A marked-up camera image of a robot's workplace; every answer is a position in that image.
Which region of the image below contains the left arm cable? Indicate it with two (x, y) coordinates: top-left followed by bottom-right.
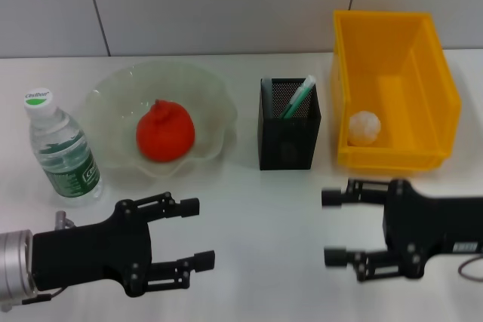
(21, 286), (71, 306)

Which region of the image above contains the translucent glass fruit plate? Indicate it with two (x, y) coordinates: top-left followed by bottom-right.
(80, 59), (239, 189)

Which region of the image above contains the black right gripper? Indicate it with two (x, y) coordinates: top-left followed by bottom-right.
(321, 178), (483, 283)

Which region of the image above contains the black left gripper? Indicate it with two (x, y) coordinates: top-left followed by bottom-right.
(30, 191), (217, 299)

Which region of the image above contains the orange fruit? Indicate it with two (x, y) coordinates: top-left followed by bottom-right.
(136, 99), (197, 164)

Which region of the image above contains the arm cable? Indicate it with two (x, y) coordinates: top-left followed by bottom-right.
(21, 286), (71, 306)
(457, 253), (483, 283)

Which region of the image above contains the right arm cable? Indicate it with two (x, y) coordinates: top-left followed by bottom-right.
(457, 253), (483, 283)

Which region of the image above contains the white paper ball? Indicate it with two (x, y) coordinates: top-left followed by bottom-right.
(347, 110), (383, 146)

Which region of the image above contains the clear green-label water bottle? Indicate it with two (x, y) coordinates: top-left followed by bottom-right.
(23, 87), (104, 208)

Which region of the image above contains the black mesh pen holder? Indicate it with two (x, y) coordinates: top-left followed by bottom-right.
(257, 77), (323, 171)

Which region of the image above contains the mint green utility knife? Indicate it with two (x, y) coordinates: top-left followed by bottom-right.
(278, 74), (316, 120)

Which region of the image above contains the yellow plastic bin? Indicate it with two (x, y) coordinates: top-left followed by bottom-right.
(331, 9), (463, 177)

